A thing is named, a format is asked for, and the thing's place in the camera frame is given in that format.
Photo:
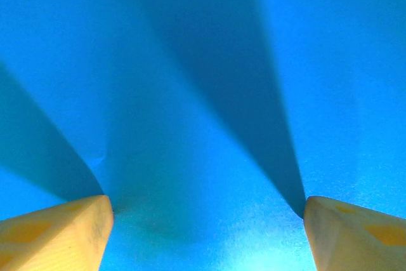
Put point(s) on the blue square paper sheet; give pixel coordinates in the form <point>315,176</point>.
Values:
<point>203,61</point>

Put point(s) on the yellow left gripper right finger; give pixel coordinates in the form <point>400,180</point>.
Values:
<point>358,242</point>

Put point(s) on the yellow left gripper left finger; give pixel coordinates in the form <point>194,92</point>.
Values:
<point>54,239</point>

